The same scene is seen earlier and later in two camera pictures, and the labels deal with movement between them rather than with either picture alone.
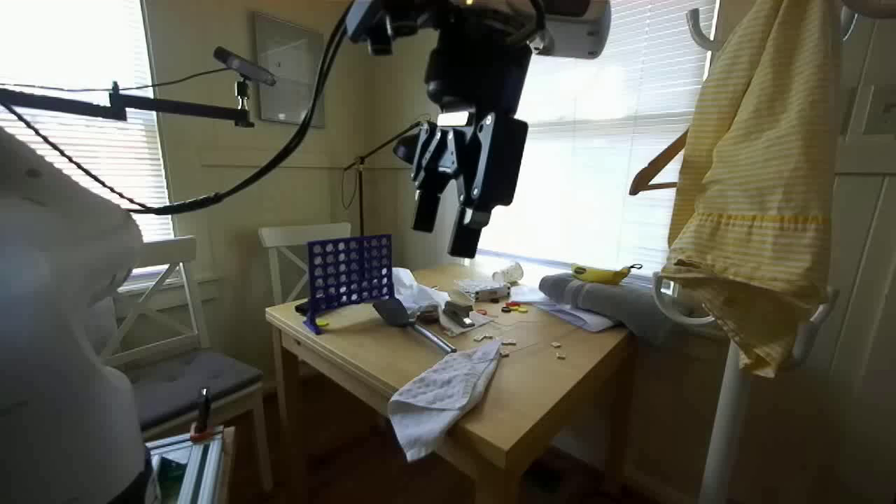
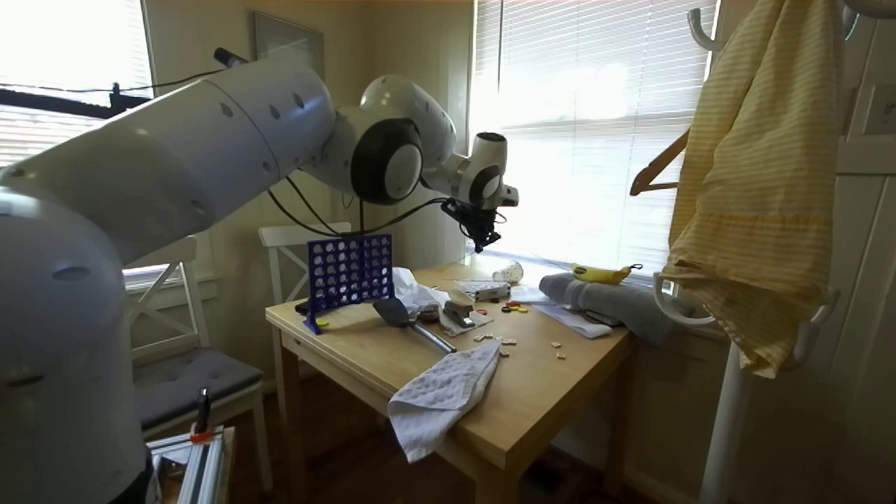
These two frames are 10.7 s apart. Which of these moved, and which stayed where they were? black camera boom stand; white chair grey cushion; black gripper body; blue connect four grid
Moved: black gripper body
Stayed: black camera boom stand; white chair grey cushion; blue connect four grid
